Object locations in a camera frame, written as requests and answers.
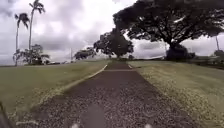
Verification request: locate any broad dark tree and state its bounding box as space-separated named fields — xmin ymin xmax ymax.
xmin=92 ymin=28 xmax=135 ymax=60

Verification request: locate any small dark tree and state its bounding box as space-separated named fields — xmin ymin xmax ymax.
xmin=73 ymin=47 xmax=97 ymax=62

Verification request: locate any distant dark hedge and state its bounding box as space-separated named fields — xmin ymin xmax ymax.
xmin=188 ymin=49 xmax=224 ymax=70

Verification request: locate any tall palm tree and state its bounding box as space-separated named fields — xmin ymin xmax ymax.
xmin=27 ymin=0 xmax=46 ymax=64

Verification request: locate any thin pole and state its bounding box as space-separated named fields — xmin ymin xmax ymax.
xmin=215 ymin=35 xmax=220 ymax=52
xmin=69 ymin=47 xmax=73 ymax=63

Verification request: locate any grass lawn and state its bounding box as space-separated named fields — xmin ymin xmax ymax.
xmin=0 ymin=59 xmax=109 ymax=123
xmin=126 ymin=59 xmax=224 ymax=128

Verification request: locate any low leafy tree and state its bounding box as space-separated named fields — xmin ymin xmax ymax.
xmin=13 ymin=43 xmax=52 ymax=66

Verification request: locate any pale kerb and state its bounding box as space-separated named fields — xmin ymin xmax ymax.
xmin=61 ymin=63 xmax=109 ymax=94

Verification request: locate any grey asphalt path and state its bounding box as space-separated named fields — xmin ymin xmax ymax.
xmin=19 ymin=62 xmax=201 ymax=128

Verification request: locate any wide umbrella-shaped tree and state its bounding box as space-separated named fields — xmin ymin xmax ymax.
xmin=112 ymin=0 xmax=224 ymax=63

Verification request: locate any short palm tree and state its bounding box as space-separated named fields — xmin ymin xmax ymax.
xmin=13 ymin=12 xmax=31 ymax=67

